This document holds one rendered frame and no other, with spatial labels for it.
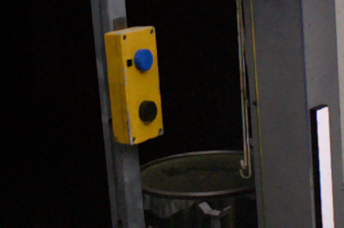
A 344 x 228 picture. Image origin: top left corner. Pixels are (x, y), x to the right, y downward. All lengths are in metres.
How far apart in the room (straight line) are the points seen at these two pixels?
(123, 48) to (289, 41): 0.54
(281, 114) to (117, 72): 0.57
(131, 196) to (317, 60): 0.63
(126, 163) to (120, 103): 0.16
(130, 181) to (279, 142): 0.50
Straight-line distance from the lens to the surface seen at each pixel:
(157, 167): 3.39
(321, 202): 2.36
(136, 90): 1.96
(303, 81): 2.28
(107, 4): 1.97
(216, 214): 2.06
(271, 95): 2.34
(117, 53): 1.93
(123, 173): 2.04
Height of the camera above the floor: 1.76
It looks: 10 degrees down
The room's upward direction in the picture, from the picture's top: 5 degrees counter-clockwise
